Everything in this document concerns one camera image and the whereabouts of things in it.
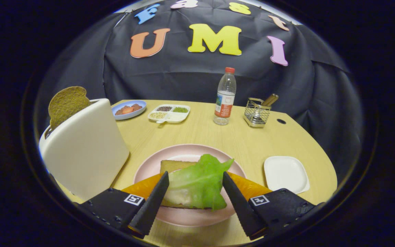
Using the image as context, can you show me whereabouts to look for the brown toast slice with crust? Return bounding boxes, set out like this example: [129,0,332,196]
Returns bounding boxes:
[160,160,218,210]

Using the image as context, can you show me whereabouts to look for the red food pieces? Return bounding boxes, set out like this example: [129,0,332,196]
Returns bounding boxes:
[115,104,143,116]

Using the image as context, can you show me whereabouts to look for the pink round plate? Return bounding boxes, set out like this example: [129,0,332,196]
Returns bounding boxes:
[133,144,247,227]

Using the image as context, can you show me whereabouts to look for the round-topped brown bread slice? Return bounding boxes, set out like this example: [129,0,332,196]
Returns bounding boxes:
[48,86,91,131]

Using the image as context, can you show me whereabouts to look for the black backdrop cloth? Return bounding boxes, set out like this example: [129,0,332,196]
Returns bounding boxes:
[35,0,364,179]

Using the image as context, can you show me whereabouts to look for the blue round plate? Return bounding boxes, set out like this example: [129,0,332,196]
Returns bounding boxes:
[111,100,147,120]

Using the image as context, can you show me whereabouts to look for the wooden handled utensil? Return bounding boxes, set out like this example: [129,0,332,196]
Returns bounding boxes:
[261,94,279,107]

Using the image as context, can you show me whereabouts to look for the green lettuce leaf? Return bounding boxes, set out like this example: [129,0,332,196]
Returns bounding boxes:
[165,154,235,211]

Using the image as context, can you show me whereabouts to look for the white toaster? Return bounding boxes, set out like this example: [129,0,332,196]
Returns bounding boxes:
[39,98,130,202]

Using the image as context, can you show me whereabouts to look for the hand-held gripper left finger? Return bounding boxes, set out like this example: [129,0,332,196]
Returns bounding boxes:
[77,171,170,237]

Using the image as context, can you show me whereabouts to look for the clear plastic water bottle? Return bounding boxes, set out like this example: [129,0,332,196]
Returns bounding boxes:
[213,67,237,126]

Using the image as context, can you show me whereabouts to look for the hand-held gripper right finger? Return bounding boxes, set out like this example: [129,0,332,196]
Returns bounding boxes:
[222,172,325,240]

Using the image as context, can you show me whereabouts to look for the small white square plate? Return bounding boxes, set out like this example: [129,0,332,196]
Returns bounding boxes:
[263,156,310,195]

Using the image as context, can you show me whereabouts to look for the white divided condiment dish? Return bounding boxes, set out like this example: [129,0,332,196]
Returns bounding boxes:
[147,104,191,124]

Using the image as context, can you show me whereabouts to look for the metal mesh cutlery holder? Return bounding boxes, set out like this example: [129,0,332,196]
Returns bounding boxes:
[243,98,272,128]

